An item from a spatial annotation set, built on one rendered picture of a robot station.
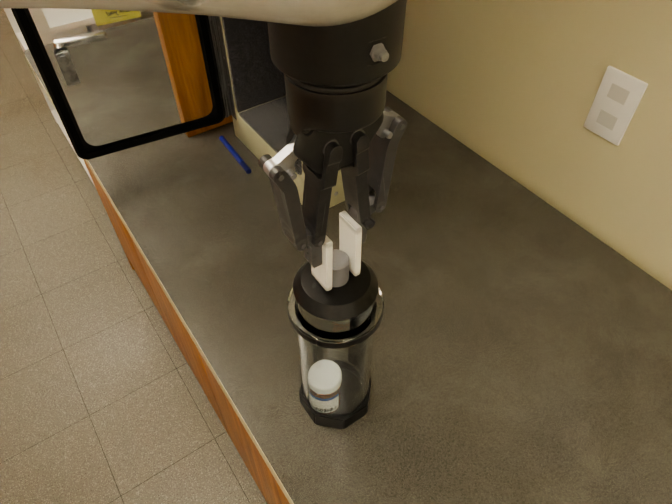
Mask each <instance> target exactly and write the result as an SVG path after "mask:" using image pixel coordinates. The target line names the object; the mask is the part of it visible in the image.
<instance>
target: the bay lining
mask: <svg viewBox="0 0 672 504"><path fill-rule="evenodd" d="M222 23H223V29H224V35H225V42H226V48H227V54H228V60H229V66H230V73H231V79H232V85H233V91H234V97H235V104H236V108H237V111H238V113H239V112H241V111H244V110H247V109H250V108H253V107H255V106H258V105H261V104H264V103H267V102H269V101H272V100H275V99H278V98H281V97H283V96H286V91H285V78H284V73H283V72H281V71H280V70H279V69H278V68H277V67H276V66H275V65H274V64H273V62H272V60H271V55H270V45H269V35H268V25H267V22H265V21H256V20H246V19H236V18H227V17H222Z"/></svg>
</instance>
